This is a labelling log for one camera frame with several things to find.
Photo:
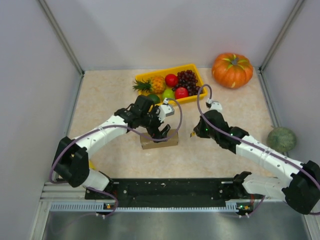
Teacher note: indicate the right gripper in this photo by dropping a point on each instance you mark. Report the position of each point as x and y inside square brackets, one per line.
[200, 129]

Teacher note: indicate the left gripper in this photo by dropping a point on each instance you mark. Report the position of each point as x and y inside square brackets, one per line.
[155, 126]

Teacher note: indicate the brown cardboard express box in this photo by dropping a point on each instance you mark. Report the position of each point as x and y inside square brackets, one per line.
[147, 144]

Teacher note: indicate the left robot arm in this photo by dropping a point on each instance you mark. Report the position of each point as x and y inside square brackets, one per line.
[71, 161]

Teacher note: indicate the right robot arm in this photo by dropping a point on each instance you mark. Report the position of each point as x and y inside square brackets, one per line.
[294, 182]

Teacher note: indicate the dark green lime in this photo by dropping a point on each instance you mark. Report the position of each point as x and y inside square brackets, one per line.
[155, 98]

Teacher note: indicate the red apple front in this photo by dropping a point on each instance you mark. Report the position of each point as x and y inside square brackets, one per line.
[180, 93]

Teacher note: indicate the red apple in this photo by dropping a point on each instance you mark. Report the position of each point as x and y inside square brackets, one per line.
[171, 80]
[180, 93]

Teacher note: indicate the green pear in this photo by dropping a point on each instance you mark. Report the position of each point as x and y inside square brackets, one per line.
[168, 93]

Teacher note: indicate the toy pineapple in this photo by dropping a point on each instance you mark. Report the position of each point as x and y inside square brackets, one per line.
[155, 85]

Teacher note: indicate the purple grape bunch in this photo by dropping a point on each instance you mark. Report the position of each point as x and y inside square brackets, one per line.
[187, 79]

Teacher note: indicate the red apple back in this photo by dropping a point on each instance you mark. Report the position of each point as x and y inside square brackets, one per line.
[171, 80]

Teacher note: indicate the orange pumpkin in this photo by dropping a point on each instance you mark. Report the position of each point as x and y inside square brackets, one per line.
[232, 70]

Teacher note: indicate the yellow mesh bag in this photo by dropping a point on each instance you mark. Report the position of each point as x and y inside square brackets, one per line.
[91, 165]

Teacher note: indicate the green melon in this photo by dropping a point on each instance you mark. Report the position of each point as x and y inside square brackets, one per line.
[281, 139]

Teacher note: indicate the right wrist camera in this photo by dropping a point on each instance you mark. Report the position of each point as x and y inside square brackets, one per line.
[214, 105]

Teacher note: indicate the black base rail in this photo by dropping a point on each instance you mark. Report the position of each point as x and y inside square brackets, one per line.
[177, 192]

